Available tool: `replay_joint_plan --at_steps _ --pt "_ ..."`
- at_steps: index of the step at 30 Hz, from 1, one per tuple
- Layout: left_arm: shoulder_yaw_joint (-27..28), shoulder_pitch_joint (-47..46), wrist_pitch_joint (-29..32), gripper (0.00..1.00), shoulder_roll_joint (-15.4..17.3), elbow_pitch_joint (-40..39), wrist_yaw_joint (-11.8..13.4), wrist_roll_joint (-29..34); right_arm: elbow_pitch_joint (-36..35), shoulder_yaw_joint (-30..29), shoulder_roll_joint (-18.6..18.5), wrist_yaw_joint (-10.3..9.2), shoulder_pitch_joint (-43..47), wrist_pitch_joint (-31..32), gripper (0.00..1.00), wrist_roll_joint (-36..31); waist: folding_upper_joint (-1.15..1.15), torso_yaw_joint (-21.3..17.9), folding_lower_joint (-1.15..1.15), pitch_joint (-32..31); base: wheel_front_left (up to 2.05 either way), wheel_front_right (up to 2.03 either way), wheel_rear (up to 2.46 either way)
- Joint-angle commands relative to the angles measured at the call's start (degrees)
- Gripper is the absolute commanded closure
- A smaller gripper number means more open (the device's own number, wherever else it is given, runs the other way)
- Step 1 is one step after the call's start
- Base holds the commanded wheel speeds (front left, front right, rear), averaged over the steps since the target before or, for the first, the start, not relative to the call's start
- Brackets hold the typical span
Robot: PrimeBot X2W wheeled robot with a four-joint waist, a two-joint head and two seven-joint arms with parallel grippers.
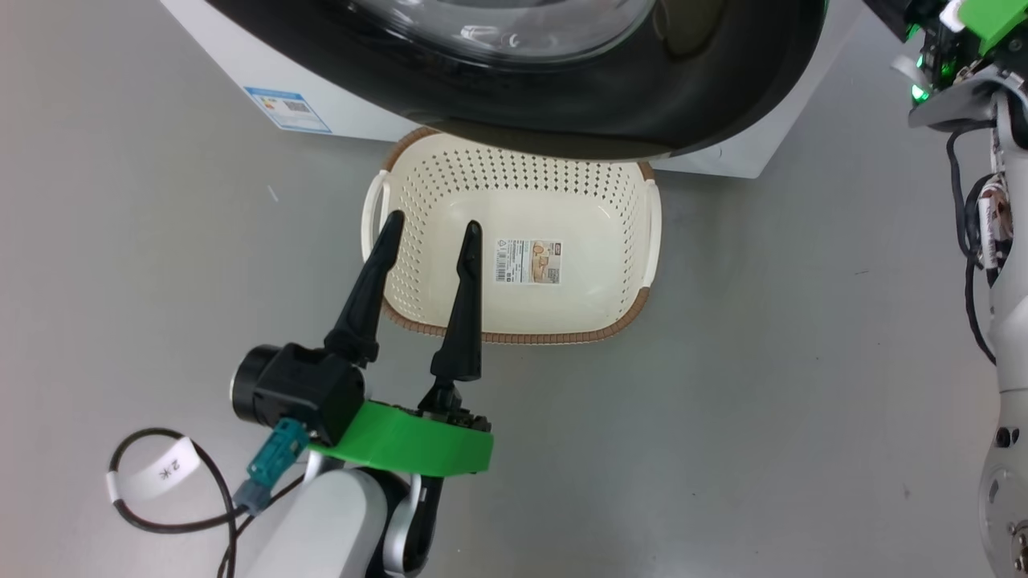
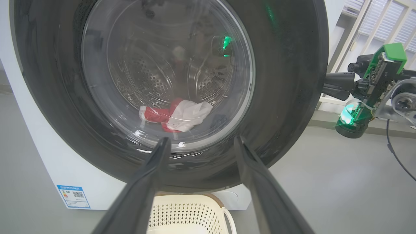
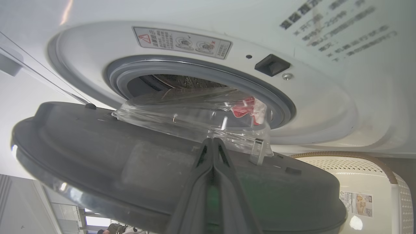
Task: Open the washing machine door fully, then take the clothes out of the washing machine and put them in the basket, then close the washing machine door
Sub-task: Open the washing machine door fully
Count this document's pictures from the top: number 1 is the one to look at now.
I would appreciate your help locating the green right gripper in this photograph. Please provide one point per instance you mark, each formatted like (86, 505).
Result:
(996, 24)

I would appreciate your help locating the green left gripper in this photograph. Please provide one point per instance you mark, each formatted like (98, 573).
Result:
(401, 445)

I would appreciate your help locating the black glass washing machine door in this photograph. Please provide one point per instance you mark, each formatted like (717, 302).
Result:
(642, 96)

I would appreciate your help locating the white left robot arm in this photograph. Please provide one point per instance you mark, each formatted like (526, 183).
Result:
(321, 530)

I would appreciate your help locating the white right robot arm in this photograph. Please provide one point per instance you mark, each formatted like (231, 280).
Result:
(1008, 337)

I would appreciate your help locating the basket product label sticker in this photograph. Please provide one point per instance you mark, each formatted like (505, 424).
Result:
(528, 261)

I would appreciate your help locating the cream perforated laundry basket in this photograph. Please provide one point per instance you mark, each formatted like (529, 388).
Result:
(578, 297)

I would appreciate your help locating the white washing machine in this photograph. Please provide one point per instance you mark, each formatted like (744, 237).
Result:
(353, 104)

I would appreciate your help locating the blue energy label sticker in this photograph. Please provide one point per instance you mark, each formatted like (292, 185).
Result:
(287, 110)

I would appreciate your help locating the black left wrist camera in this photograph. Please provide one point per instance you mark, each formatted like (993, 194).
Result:
(297, 393)

